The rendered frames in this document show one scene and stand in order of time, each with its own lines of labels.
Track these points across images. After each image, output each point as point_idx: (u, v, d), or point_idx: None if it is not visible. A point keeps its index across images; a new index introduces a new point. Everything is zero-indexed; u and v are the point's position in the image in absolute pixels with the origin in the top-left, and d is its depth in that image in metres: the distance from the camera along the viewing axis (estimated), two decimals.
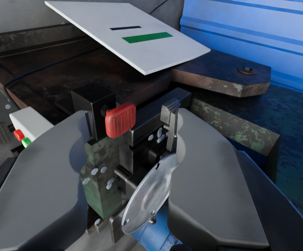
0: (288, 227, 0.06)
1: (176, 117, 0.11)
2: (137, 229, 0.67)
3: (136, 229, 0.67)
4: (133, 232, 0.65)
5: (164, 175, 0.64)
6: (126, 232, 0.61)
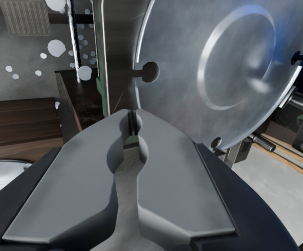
0: (248, 207, 0.06)
1: (134, 119, 0.11)
2: None
3: None
4: None
5: (271, 24, 0.26)
6: None
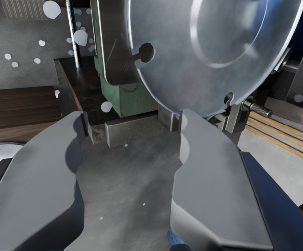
0: (292, 229, 0.05)
1: (180, 117, 0.11)
2: None
3: None
4: None
5: None
6: (160, 103, 0.28)
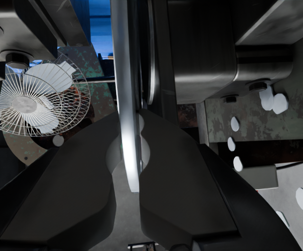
0: (250, 208, 0.06)
1: (137, 118, 0.11)
2: (115, 17, 0.08)
3: (126, 28, 0.09)
4: (120, 76, 0.09)
5: (139, 54, 0.29)
6: (133, 150, 0.11)
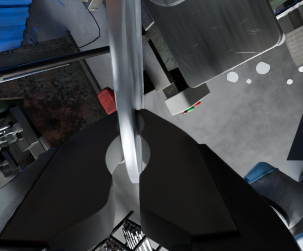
0: (250, 208, 0.06)
1: (137, 118, 0.11)
2: (112, 26, 0.08)
3: (124, 38, 0.08)
4: (118, 87, 0.09)
5: (140, 36, 0.27)
6: (133, 153, 0.12)
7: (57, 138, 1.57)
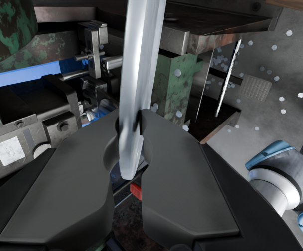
0: (253, 209, 0.06)
1: (140, 118, 0.11)
2: (130, 27, 0.08)
3: (139, 40, 0.08)
4: (125, 87, 0.09)
5: (159, 34, 0.27)
6: (128, 152, 0.12)
7: None
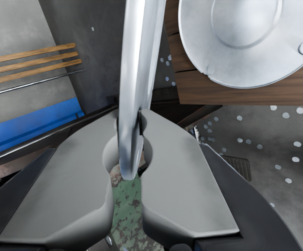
0: (253, 209, 0.06)
1: (139, 118, 0.11)
2: (129, 26, 0.08)
3: (138, 40, 0.08)
4: (124, 86, 0.09)
5: (159, 34, 0.27)
6: (128, 152, 0.12)
7: None
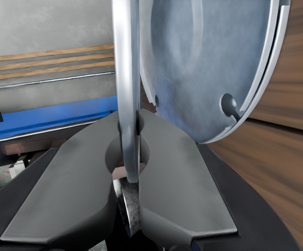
0: (250, 208, 0.06)
1: (137, 118, 0.11)
2: (118, 26, 0.08)
3: (129, 38, 0.08)
4: (121, 87, 0.09)
5: (138, 35, 0.27)
6: (133, 153, 0.12)
7: None
